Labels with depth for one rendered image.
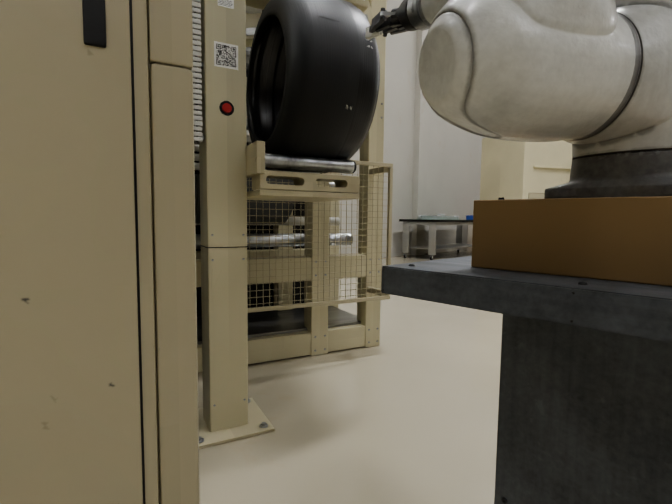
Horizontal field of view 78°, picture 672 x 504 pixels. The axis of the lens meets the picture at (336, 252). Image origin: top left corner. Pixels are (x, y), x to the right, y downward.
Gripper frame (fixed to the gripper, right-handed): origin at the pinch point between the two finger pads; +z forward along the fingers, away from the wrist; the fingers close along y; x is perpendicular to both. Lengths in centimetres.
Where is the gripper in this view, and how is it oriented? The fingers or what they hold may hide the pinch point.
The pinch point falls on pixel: (374, 30)
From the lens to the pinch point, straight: 132.5
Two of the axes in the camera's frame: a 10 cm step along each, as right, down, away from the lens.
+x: -0.8, 9.7, 2.1
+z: -4.6, -2.2, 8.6
